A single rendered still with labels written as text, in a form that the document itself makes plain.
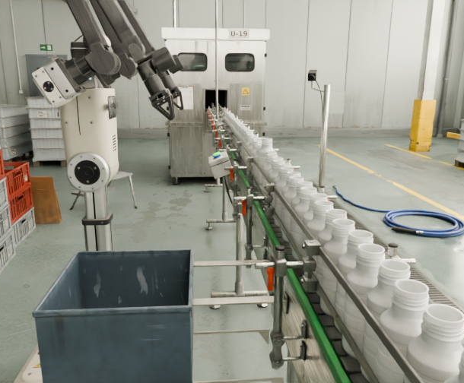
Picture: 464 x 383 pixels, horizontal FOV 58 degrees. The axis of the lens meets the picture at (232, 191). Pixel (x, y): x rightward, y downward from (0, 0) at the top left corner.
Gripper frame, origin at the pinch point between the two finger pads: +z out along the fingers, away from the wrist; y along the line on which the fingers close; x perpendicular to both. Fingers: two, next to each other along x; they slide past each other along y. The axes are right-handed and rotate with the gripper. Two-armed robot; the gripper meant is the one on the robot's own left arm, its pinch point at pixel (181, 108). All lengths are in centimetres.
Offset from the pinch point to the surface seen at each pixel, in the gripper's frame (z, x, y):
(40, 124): -89, 212, 556
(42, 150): -51, 235, 557
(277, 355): 47, 9, -125
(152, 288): 38, 33, -82
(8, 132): -106, 274, 583
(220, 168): 26.9, -1.3, -34.0
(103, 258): 24, 39, -82
